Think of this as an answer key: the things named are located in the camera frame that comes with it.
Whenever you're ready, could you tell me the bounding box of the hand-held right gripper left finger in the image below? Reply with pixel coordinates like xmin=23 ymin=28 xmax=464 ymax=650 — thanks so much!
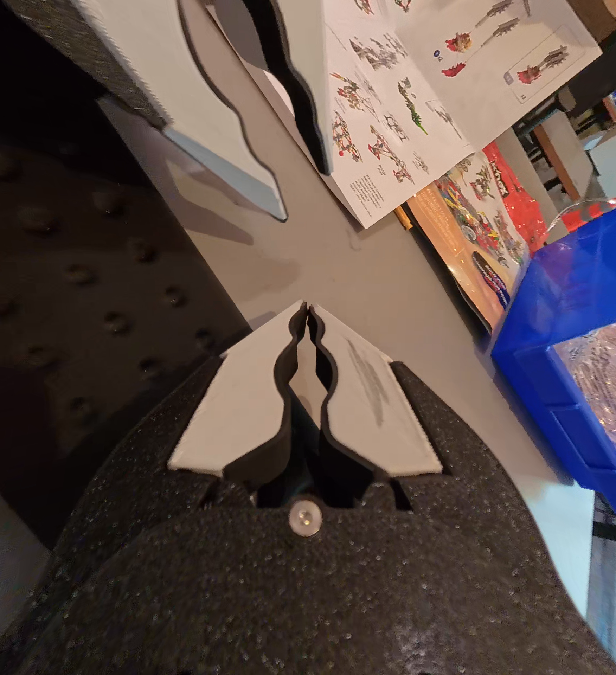
xmin=167 ymin=301 xmax=309 ymax=480

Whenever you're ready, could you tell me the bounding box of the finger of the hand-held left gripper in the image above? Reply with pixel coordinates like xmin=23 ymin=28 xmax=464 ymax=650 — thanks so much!
xmin=254 ymin=0 xmax=336 ymax=177
xmin=77 ymin=0 xmax=290 ymax=222

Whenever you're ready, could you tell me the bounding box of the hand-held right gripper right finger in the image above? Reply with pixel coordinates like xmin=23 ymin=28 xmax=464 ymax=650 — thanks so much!
xmin=307 ymin=303 xmax=444 ymax=482

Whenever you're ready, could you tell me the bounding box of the white printed instruction sheet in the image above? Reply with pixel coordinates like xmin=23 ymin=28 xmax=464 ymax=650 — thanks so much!
xmin=208 ymin=0 xmax=604 ymax=229

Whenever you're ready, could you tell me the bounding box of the blue plastic bin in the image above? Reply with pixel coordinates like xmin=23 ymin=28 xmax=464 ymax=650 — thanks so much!
xmin=490 ymin=208 xmax=616 ymax=520

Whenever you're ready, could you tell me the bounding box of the orange and red toy bag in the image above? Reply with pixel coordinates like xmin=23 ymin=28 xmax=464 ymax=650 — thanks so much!
xmin=405 ymin=140 xmax=543 ymax=333

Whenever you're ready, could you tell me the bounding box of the clear plastic bag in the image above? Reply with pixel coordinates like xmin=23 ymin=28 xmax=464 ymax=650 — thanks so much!
xmin=556 ymin=314 xmax=616 ymax=449

